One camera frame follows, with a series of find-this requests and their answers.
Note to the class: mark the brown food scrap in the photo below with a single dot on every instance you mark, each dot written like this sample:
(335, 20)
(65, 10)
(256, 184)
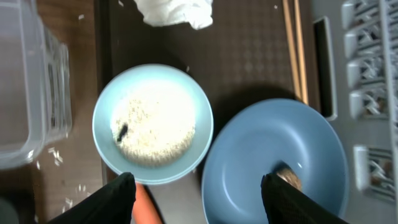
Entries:
(288, 175)

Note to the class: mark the wooden chopstick left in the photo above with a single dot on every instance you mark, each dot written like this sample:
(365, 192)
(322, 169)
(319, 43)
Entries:
(292, 52)

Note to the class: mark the blue plate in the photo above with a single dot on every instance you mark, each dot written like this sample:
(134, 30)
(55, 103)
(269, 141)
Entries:
(256, 141)

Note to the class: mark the grey dishwasher rack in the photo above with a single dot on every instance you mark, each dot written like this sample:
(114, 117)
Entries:
(357, 61)

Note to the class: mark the clear plastic bin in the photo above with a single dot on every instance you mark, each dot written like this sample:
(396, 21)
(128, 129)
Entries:
(35, 92)

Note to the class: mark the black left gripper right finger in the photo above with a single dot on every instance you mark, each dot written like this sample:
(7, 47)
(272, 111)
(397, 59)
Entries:
(284, 204)

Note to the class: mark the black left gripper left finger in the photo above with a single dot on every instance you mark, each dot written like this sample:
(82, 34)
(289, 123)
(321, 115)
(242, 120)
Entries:
(112, 204)

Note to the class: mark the light blue rice bowl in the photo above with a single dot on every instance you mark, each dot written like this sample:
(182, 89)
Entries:
(153, 121)

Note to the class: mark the brown serving tray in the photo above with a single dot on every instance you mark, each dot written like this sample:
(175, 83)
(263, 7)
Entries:
(242, 58)

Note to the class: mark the orange carrot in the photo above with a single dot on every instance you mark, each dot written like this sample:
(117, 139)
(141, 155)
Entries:
(144, 211)

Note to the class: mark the white tissue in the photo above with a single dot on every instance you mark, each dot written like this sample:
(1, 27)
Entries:
(160, 13)

